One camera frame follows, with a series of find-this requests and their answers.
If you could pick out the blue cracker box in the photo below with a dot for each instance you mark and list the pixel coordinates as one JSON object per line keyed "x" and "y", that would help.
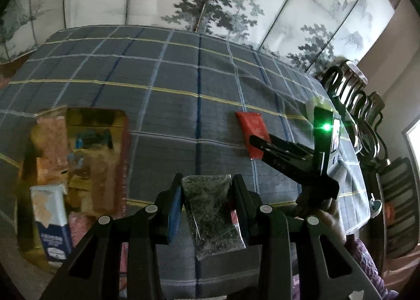
{"x": 52, "y": 221}

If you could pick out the red flat packet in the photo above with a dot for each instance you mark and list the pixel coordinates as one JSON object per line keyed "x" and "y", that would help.
{"x": 253, "y": 124}

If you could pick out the green tissue pack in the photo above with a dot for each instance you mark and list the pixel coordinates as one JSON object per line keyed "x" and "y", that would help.
{"x": 317, "y": 102}

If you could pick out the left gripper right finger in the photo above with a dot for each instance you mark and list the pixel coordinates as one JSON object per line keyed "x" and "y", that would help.
{"x": 246, "y": 204}

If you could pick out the gold metal tray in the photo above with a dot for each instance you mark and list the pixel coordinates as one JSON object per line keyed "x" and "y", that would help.
{"x": 99, "y": 145}

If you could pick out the person right hand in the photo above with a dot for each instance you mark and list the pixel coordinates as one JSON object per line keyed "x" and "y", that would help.
{"x": 332, "y": 219}

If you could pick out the painted folding screen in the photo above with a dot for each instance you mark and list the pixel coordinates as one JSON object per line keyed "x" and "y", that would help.
{"x": 307, "y": 34}

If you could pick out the grey plaid tablecloth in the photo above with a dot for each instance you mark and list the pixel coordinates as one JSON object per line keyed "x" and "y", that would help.
{"x": 180, "y": 92}

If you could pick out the dark grey snack packet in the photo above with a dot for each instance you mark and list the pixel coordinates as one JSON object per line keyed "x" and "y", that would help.
{"x": 213, "y": 220}

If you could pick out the dark wooden chair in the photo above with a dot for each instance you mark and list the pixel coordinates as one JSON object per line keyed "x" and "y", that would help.
{"x": 394, "y": 180}

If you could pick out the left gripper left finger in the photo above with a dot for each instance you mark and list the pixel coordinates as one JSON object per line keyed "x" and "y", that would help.
{"x": 169, "y": 208}

